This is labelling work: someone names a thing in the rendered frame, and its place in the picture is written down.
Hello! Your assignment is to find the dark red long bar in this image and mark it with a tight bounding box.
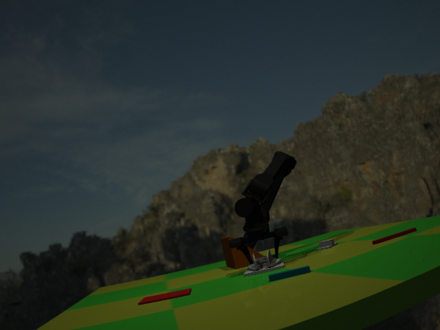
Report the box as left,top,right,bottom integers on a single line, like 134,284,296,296
373,228,417,244

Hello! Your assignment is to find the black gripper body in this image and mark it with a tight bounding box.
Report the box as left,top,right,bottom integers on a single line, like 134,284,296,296
230,214,288,249

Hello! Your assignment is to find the teal rectangular bar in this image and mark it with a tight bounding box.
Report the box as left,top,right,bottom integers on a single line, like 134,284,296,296
268,265,311,282

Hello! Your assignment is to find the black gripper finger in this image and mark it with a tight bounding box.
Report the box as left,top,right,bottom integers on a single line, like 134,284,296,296
274,238,283,258
237,246,253,265

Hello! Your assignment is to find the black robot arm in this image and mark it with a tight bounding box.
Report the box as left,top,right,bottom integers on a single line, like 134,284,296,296
234,151,296,249

